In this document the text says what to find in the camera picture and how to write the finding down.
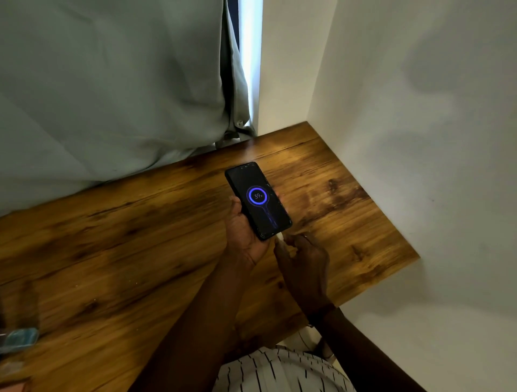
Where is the person's right hand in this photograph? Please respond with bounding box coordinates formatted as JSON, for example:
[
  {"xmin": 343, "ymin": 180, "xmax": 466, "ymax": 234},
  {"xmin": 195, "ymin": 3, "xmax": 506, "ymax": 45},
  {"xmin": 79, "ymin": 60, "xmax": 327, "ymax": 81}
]
[{"xmin": 274, "ymin": 233, "xmax": 334, "ymax": 317}]

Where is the person's left hand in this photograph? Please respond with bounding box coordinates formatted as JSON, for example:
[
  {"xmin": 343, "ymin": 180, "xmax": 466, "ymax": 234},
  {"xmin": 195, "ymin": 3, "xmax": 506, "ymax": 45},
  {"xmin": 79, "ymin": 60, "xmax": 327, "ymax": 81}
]
[{"xmin": 224, "ymin": 195, "xmax": 283, "ymax": 268}]

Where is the black smartphone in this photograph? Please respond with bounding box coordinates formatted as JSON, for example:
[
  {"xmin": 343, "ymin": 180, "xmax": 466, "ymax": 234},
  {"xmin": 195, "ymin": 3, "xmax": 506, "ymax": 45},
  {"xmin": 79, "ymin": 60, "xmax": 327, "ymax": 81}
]
[{"xmin": 224, "ymin": 161, "xmax": 294, "ymax": 242}]

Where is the clear spray bottle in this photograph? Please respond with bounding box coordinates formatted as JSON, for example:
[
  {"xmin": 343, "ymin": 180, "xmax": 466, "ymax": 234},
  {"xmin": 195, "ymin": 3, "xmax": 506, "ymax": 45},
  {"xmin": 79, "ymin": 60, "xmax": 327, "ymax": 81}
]
[{"xmin": 0, "ymin": 327, "xmax": 40, "ymax": 356}]

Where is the person's left forearm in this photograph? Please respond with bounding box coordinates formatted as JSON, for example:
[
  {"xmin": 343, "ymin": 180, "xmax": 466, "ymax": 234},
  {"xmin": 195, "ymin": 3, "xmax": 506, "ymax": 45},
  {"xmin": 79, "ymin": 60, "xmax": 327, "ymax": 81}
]
[{"xmin": 139, "ymin": 258, "xmax": 260, "ymax": 392}]

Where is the person's right forearm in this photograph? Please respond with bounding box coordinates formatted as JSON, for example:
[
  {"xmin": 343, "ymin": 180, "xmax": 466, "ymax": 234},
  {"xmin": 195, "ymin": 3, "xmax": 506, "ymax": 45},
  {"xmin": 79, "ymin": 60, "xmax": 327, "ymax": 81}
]
[{"xmin": 318, "ymin": 309, "xmax": 428, "ymax": 392}]

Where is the red wrist band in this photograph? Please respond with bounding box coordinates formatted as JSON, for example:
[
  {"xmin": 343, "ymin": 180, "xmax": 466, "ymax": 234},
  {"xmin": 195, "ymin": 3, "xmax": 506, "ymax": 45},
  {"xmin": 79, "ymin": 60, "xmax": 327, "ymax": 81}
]
[{"xmin": 309, "ymin": 305, "xmax": 338, "ymax": 326}]

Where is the white striped shirt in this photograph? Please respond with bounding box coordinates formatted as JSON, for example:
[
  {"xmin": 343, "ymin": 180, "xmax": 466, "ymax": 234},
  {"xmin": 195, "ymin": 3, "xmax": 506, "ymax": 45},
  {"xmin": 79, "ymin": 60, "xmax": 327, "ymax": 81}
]
[{"xmin": 212, "ymin": 346, "xmax": 357, "ymax": 392}]

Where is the grey-green curtain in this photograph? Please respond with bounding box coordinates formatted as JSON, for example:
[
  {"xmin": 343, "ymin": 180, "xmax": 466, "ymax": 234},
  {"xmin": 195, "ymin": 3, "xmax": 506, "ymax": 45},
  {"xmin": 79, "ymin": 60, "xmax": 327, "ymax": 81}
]
[{"xmin": 0, "ymin": 0, "xmax": 258, "ymax": 218}]

